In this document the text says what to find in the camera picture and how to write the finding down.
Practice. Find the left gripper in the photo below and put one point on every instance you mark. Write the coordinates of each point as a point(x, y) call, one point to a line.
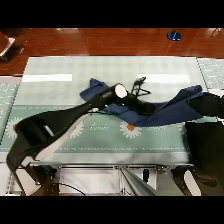
point(140, 105)

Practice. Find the blue garment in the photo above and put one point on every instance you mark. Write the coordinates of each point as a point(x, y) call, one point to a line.
point(166, 113)

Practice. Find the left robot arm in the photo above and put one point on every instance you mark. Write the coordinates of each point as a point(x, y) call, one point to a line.
point(50, 126)

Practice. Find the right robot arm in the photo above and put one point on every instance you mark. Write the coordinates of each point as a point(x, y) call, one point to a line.
point(206, 146)

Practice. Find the blue round object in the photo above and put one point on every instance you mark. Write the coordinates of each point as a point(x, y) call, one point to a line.
point(174, 35)

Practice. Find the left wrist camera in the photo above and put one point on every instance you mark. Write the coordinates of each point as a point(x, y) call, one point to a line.
point(139, 86)

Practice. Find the silver frame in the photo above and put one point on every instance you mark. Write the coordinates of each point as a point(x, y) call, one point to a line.
point(140, 186)

